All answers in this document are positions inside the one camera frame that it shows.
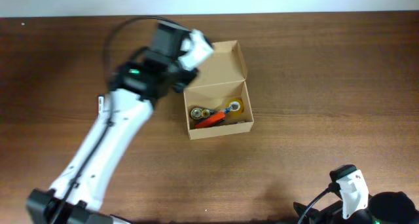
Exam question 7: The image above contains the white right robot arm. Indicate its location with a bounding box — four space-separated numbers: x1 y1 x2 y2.
293 164 418 224

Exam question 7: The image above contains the yellow correction tape dispenser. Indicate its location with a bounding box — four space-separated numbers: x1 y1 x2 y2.
189 107 215 121

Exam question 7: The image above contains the blue white marker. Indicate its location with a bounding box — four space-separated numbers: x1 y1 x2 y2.
98 95 105 115

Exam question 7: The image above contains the brown cardboard box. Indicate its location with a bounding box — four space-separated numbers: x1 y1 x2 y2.
184 41 254 140

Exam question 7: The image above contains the blue pen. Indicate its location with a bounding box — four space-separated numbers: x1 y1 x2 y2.
215 102 242 117

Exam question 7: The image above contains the yellow tape roll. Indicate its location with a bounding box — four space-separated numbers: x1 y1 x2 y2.
226 98 244 117

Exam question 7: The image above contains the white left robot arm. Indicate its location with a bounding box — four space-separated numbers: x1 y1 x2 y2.
26 57 201 224

